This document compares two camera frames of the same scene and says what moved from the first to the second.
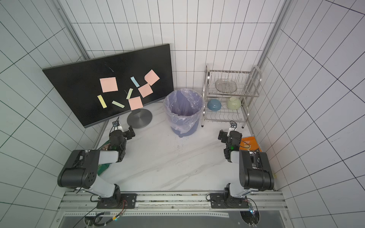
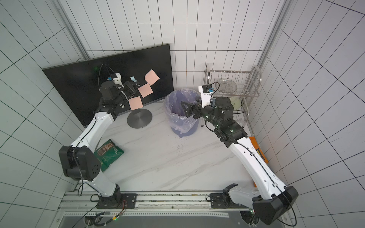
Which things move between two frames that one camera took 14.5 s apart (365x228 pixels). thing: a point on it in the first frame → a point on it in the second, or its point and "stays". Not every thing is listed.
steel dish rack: x=226 y=94 stays
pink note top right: x=151 y=77 stays
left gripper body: x=128 y=135 → x=128 y=91
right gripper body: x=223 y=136 → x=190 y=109
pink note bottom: x=135 y=103 stays
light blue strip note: x=136 y=83 stays
